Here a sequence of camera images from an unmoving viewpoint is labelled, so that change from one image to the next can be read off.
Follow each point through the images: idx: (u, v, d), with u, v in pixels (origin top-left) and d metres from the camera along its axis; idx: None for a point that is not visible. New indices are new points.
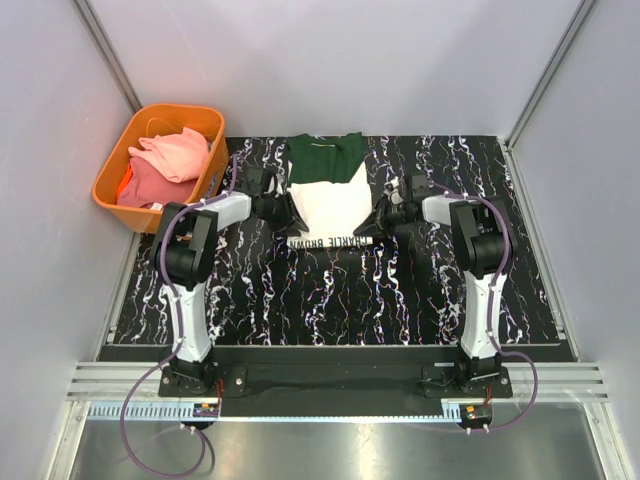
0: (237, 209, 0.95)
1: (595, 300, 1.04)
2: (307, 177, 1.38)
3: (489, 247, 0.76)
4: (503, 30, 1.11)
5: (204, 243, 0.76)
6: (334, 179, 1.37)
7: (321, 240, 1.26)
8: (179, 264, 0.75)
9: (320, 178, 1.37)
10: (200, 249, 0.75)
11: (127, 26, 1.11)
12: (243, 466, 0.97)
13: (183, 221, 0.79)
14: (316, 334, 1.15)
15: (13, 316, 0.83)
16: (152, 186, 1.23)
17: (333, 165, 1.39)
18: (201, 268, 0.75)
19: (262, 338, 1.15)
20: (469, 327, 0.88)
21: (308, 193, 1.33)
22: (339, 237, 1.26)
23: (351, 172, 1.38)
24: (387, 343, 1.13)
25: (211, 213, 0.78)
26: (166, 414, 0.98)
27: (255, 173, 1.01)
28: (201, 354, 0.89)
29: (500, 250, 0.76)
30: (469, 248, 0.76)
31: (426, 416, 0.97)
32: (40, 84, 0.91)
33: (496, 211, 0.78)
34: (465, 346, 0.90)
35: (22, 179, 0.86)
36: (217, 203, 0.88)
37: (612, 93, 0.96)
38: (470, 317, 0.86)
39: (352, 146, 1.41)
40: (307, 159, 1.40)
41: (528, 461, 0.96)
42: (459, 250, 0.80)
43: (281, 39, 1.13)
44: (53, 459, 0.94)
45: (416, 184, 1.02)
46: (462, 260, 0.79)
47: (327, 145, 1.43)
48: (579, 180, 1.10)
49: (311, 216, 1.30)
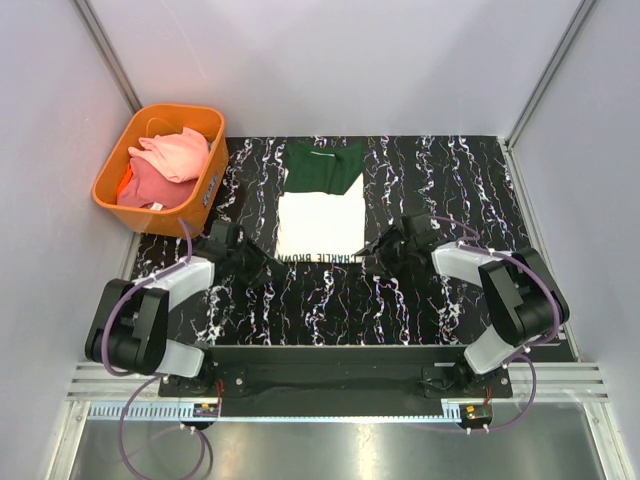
0: (198, 279, 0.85)
1: (594, 300, 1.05)
2: (301, 186, 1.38)
3: (533, 314, 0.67)
4: (502, 31, 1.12)
5: (151, 329, 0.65)
6: (329, 189, 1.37)
7: (309, 254, 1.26)
8: (123, 355, 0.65)
9: (316, 187, 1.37)
10: (146, 336, 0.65)
11: (127, 26, 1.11)
12: (243, 465, 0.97)
13: (130, 301, 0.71)
14: (316, 333, 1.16)
15: (13, 315, 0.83)
16: (152, 186, 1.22)
17: (330, 172, 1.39)
18: (147, 358, 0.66)
19: (262, 338, 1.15)
20: (480, 348, 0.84)
21: (292, 208, 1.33)
22: (328, 254, 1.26)
23: (348, 183, 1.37)
24: (387, 343, 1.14)
25: (161, 292, 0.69)
26: (166, 414, 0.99)
27: (219, 231, 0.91)
28: (196, 370, 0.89)
29: (547, 313, 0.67)
30: (513, 318, 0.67)
31: (426, 416, 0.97)
32: (40, 83, 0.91)
33: (533, 271, 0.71)
34: (470, 361, 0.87)
35: (22, 178, 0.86)
36: (174, 275, 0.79)
37: (612, 93, 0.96)
38: (487, 345, 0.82)
39: (352, 156, 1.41)
40: (305, 166, 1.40)
41: (528, 461, 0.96)
42: (500, 321, 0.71)
43: (281, 39, 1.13)
44: (53, 459, 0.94)
45: (419, 227, 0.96)
46: (506, 332, 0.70)
47: (327, 155, 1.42)
48: (579, 181, 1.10)
49: (302, 228, 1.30)
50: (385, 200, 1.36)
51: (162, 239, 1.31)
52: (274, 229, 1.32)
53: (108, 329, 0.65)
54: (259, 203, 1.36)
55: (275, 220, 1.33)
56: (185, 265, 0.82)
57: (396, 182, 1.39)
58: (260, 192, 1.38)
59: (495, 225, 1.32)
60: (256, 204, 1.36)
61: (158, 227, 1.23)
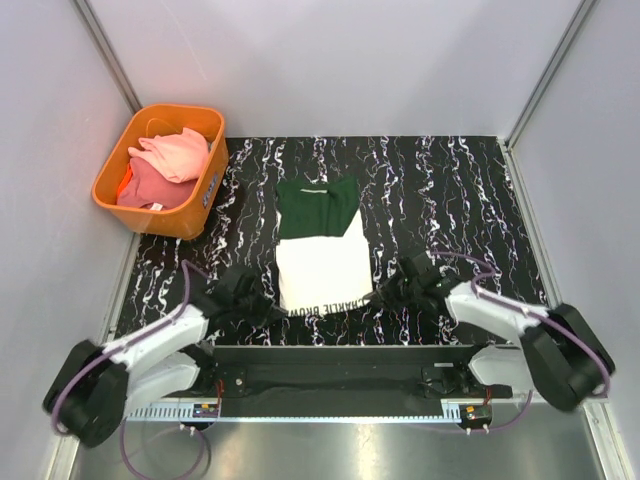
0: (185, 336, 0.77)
1: (594, 300, 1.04)
2: (296, 226, 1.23)
3: (585, 377, 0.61)
4: (502, 31, 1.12)
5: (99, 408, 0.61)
6: (327, 231, 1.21)
7: (316, 307, 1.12)
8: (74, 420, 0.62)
9: (314, 228, 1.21)
10: (93, 413, 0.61)
11: (126, 27, 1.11)
12: (243, 465, 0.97)
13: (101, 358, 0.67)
14: (316, 333, 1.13)
15: (13, 315, 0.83)
16: (151, 186, 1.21)
17: (326, 210, 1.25)
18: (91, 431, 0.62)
19: (262, 338, 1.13)
20: (496, 369, 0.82)
21: (292, 255, 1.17)
22: (336, 304, 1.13)
23: (345, 222, 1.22)
24: (387, 343, 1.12)
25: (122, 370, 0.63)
26: (166, 414, 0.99)
27: (231, 277, 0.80)
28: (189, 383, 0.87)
29: (595, 375, 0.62)
30: (565, 392, 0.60)
31: (426, 416, 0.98)
32: (40, 82, 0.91)
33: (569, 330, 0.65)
34: (475, 372, 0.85)
35: (22, 178, 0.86)
36: (152, 338, 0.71)
37: (612, 92, 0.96)
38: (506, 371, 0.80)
39: (346, 191, 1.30)
40: (298, 205, 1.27)
41: (528, 462, 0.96)
42: (546, 390, 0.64)
43: (281, 39, 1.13)
44: (53, 460, 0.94)
45: (422, 267, 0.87)
46: (556, 400, 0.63)
47: (320, 191, 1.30)
48: (579, 181, 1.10)
49: (305, 279, 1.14)
50: (385, 200, 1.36)
51: (162, 238, 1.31)
52: (274, 229, 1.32)
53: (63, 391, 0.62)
54: (259, 203, 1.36)
55: (275, 220, 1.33)
56: (170, 324, 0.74)
57: (396, 182, 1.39)
58: (260, 192, 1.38)
59: (495, 226, 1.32)
60: (257, 204, 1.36)
61: (158, 228, 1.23)
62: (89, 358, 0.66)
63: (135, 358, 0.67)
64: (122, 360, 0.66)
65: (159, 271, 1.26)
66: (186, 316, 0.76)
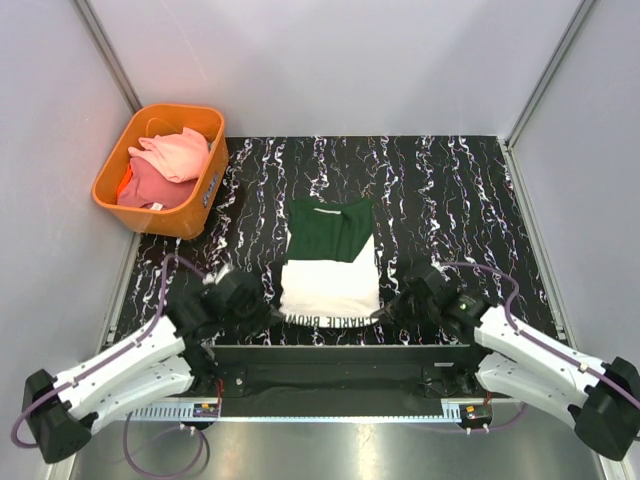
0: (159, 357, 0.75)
1: (594, 300, 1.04)
2: (304, 249, 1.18)
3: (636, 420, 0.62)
4: (502, 31, 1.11)
5: (47, 443, 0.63)
6: (337, 257, 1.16)
7: (318, 320, 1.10)
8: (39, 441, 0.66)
9: (323, 252, 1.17)
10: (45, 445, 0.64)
11: (126, 26, 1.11)
12: (243, 465, 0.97)
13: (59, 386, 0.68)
14: (316, 333, 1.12)
15: (13, 315, 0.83)
16: (151, 186, 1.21)
17: (338, 235, 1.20)
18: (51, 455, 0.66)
19: (262, 338, 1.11)
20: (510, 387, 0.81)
21: (301, 265, 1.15)
22: (338, 318, 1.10)
23: (357, 246, 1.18)
24: (387, 343, 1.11)
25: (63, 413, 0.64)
26: (165, 414, 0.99)
27: (224, 286, 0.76)
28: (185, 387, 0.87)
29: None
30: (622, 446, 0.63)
31: (425, 416, 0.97)
32: (40, 82, 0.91)
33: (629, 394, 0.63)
34: (483, 380, 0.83)
35: (22, 178, 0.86)
36: (109, 367, 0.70)
37: (612, 92, 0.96)
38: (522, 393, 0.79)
39: (359, 217, 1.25)
40: (309, 225, 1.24)
41: (528, 462, 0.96)
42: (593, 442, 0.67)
43: (281, 39, 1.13)
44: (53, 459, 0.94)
45: (435, 285, 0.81)
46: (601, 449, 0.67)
47: (333, 213, 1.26)
48: (579, 181, 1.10)
49: (312, 291, 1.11)
50: (385, 200, 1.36)
51: (162, 238, 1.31)
52: (274, 229, 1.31)
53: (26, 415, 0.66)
54: (259, 203, 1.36)
55: (275, 219, 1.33)
56: (132, 347, 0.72)
57: (397, 182, 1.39)
58: (260, 192, 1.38)
59: (495, 226, 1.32)
60: (257, 204, 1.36)
61: (158, 228, 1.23)
62: (41, 391, 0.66)
63: (83, 395, 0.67)
64: (67, 399, 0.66)
65: (159, 271, 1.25)
66: (153, 333, 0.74)
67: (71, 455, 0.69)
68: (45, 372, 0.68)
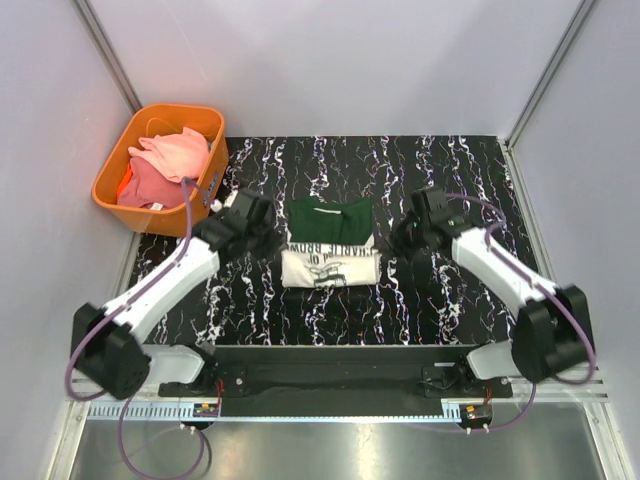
0: (194, 277, 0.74)
1: (594, 300, 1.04)
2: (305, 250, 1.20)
3: (564, 354, 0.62)
4: (502, 31, 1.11)
5: (118, 368, 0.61)
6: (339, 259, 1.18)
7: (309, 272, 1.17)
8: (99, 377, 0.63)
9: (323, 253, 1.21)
10: (116, 373, 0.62)
11: (126, 25, 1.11)
12: (243, 465, 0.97)
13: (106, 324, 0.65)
14: (316, 333, 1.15)
15: (13, 315, 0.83)
16: (151, 185, 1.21)
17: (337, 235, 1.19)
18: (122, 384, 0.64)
19: (262, 338, 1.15)
20: (490, 361, 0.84)
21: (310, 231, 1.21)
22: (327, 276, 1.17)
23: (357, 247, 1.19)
24: (387, 343, 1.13)
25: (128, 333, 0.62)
26: (165, 414, 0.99)
27: (243, 202, 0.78)
28: (192, 377, 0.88)
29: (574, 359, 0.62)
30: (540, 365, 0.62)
31: (426, 416, 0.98)
32: (40, 82, 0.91)
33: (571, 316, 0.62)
34: (473, 364, 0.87)
35: (21, 177, 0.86)
36: (152, 292, 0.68)
37: (612, 91, 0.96)
38: (498, 364, 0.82)
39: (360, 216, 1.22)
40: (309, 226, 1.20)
41: (528, 462, 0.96)
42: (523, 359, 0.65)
43: (281, 38, 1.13)
44: (53, 459, 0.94)
45: (433, 204, 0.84)
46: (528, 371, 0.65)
47: (333, 212, 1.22)
48: (579, 181, 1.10)
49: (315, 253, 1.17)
50: (385, 200, 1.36)
51: (162, 238, 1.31)
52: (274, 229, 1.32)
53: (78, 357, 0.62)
54: None
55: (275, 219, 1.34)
56: (174, 267, 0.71)
57: (397, 182, 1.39)
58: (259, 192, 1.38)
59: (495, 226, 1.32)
60: None
61: (158, 227, 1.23)
62: (93, 323, 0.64)
63: (139, 317, 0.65)
64: (125, 320, 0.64)
65: None
66: (190, 252, 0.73)
67: (135, 387, 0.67)
68: (89, 306, 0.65)
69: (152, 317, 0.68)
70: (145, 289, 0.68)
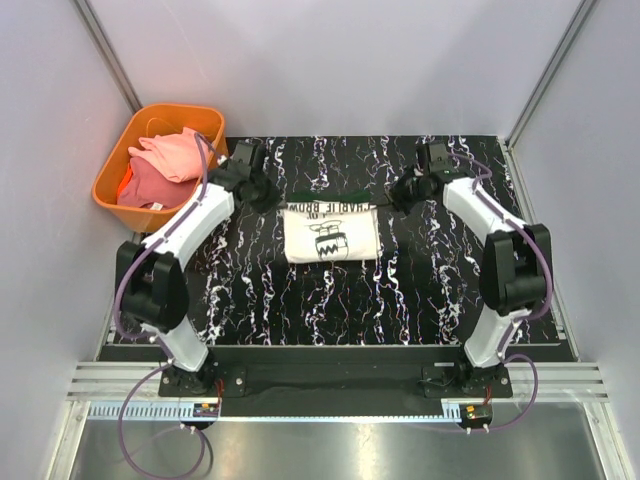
0: (213, 217, 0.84)
1: (593, 299, 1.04)
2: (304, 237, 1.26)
3: (525, 287, 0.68)
4: (502, 30, 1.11)
5: (162, 295, 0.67)
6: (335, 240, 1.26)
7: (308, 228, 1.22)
8: (141, 307, 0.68)
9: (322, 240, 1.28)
10: (163, 302, 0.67)
11: (126, 25, 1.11)
12: (243, 465, 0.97)
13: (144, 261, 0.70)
14: (316, 333, 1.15)
15: (13, 315, 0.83)
16: (152, 186, 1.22)
17: None
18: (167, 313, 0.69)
19: (262, 338, 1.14)
20: (477, 338, 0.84)
21: None
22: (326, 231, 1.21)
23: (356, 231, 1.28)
24: (387, 343, 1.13)
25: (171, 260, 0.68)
26: (165, 414, 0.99)
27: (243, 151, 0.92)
28: (196, 366, 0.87)
29: (535, 288, 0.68)
30: (500, 291, 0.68)
31: (426, 416, 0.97)
32: (39, 82, 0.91)
33: (538, 249, 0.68)
34: (469, 352, 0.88)
35: (21, 178, 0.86)
36: (181, 229, 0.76)
37: (612, 91, 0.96)
38: (481, 334, 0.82)
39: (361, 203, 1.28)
40: None
41: (528, 462, 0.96)
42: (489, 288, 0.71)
43: (281, 38, 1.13)
44: (54, 459, 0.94)
45: (435, 156, 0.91)
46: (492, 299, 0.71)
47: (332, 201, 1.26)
48: (579, 180, 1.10)
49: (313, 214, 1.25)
50: None
51: None
52: (275, 228, 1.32)
53: (122, 291, 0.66)
54: None
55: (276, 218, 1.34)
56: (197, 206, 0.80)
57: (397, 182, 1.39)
58: None
59: None
60: None
61: (158, 227, 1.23)
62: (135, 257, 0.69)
63: (176, 246, 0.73)
64: (166, 249, 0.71)
65: None
66: (207, 196, 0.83)
67: (176, 319, 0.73)
68: (128, 242, 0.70)
69: (186, 251, 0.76)
70: (176, 224, 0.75)
